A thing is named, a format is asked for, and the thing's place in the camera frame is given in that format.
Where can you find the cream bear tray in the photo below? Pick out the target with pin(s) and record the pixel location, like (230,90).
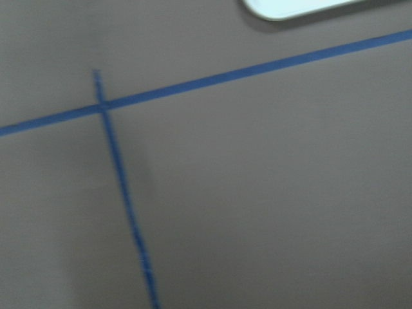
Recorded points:
(280,10)

